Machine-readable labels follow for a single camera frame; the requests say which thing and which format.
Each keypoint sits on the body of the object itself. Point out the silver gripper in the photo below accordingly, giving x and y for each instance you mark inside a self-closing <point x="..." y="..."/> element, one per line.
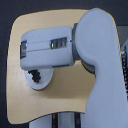
<point x="23" y="48"/>

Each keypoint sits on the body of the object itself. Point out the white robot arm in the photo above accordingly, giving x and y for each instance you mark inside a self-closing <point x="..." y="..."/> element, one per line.
<point x="94" y="41"/>

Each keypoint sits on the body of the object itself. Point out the white table base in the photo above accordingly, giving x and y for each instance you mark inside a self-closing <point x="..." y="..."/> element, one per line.
<point x="59" y="120"/>

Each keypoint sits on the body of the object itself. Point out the dark grape bunch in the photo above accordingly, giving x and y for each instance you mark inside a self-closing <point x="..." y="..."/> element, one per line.
<point x="35" y="75"/>

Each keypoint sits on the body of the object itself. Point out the white round plate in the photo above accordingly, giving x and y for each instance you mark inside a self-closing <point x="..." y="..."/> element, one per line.
<point x="46" y="76"/>

